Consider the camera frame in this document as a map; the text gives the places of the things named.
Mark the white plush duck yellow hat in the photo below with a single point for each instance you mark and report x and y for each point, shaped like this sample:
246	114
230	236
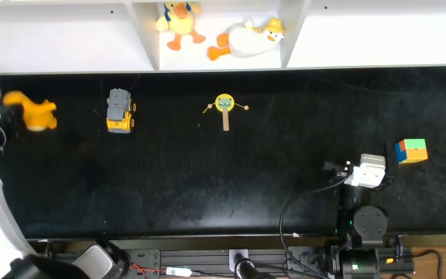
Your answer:
250	40

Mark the orange rubber toy figure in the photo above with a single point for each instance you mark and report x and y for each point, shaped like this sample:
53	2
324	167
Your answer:
37	114

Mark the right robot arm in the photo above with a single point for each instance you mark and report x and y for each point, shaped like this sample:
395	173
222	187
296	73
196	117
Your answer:
366	228

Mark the mounting rail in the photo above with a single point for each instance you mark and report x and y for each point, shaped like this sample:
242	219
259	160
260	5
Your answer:
207	260

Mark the grey and yellow toy truck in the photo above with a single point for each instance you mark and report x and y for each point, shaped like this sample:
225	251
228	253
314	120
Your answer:
118	106

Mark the white shelf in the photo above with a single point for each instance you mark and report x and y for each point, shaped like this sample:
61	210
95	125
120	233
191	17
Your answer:
72	42

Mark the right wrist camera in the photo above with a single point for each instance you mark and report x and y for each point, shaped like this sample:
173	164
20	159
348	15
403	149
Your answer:
368	172

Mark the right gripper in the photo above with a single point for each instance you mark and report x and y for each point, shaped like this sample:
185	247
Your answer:
387	183

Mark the many-coloured puzzle cube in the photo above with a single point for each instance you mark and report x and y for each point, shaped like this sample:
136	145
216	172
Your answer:
412	152

